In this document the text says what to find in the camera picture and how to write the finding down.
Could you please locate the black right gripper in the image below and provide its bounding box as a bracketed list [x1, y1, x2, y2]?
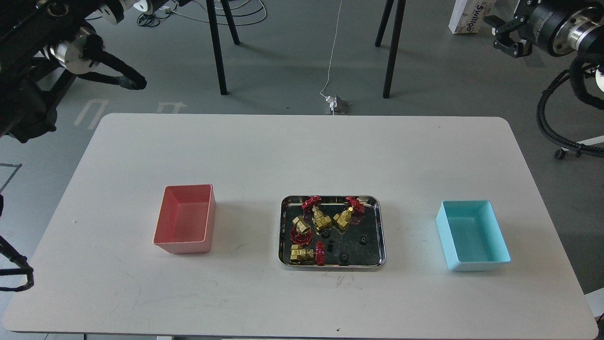
[485, 9, 533, 58]

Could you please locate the brass valve red handle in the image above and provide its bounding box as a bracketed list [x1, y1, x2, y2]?
[334, 196, 365, 233]
[290, 241, 326, 265]
[302, 195, 333, 234]
[290, 215, 313, 246]

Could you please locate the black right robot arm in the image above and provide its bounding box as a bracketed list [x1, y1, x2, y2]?
[484, 0, 604, 58]

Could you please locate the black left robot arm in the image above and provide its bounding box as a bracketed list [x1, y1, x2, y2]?
[0, 0, 165, 144]

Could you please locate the white cardboard box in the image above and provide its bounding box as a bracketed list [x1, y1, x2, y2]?
[448, 0, 496, 34]

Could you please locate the light blue plastic box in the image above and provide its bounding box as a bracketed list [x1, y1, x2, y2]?
[436, 200, 512, 272]

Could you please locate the pink plastic box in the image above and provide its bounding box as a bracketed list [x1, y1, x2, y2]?
[153, 184, 216, 254]

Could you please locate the white chair base leg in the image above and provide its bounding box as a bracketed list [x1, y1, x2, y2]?
[553, 136, 604, 160]

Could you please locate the black table leg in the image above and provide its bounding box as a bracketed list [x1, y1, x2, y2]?
[206, 0, 240, 95]
[375, 0, 406, 99]

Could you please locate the floor power socket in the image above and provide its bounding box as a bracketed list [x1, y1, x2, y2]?
[324, 95, 350, 115]

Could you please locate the metal tray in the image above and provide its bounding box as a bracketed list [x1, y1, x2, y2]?
[278, 195, 386, 269]

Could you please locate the black corrugated cable hose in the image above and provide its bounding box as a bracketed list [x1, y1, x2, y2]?
[537, 57, 604, 159]

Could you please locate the white cable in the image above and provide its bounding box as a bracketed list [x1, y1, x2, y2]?
[320, 0, 344, 114]

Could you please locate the cable bundle on floor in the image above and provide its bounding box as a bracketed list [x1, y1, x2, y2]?
[137, 0, 268, 27]

